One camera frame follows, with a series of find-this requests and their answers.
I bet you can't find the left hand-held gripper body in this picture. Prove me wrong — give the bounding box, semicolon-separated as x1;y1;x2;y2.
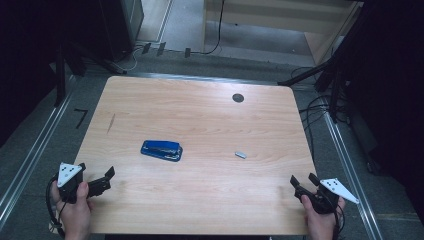
56;162;90;204

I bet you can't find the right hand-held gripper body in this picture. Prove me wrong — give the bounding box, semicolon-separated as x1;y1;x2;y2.
304;177;360;215

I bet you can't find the blue stapler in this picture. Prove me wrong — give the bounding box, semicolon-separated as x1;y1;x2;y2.
140;139;184;163

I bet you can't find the person's left hand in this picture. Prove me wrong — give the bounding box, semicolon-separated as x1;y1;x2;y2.
51;181;93;240

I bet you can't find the person's right hand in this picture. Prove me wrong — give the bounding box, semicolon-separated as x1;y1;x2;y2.
299;194;346;240

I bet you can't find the black metal stand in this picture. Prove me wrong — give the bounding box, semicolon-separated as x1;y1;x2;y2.
54;39;128;108
278;43;354;124

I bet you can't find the black curtain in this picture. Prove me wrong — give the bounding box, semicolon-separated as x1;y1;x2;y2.
333;0;424;214
0;0;111;148

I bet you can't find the dark cabinet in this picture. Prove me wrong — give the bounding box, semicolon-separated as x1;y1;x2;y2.
99;0;145;63

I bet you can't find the light wooden furniture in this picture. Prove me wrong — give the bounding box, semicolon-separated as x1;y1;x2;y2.
203;0;364;66

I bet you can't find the metal floor rail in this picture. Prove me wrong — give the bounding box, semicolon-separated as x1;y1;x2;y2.
124;72;279;86
321;109;386;240
0;74;78;231

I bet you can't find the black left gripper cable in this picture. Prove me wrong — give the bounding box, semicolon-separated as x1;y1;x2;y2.
45;174;68;239

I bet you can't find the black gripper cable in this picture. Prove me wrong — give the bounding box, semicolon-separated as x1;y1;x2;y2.
331;196;346;240
45;174;68;239

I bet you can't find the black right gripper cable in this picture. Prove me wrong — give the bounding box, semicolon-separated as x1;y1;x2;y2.
331;196;346;240

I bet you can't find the black floor cable bundle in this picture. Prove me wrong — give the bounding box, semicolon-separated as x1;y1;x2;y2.
297;94;351;162

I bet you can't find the black floor cable loop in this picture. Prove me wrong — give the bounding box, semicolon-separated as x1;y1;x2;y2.
290;65;318;82

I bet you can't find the white floor cable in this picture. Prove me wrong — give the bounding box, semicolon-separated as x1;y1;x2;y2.
118;46;148;73

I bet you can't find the black hanging cable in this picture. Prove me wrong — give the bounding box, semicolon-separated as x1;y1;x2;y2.
192;0;227;56

